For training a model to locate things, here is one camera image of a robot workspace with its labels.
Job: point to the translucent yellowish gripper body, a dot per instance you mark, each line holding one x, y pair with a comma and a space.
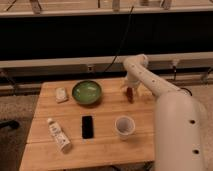
134, 84

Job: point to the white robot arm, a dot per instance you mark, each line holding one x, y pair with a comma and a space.
177, 136

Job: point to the white ceramic cup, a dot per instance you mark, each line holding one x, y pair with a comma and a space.
124, 127

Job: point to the green ceramic bowl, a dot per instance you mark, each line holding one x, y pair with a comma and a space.
86, 92

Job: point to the black rectangular phone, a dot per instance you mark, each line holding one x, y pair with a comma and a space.
87, 127

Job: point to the wooden table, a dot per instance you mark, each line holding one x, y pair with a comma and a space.
105, 147

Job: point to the small white packet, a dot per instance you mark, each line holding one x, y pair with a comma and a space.
61, 95

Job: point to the white tube with label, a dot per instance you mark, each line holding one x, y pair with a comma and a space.
59, 136

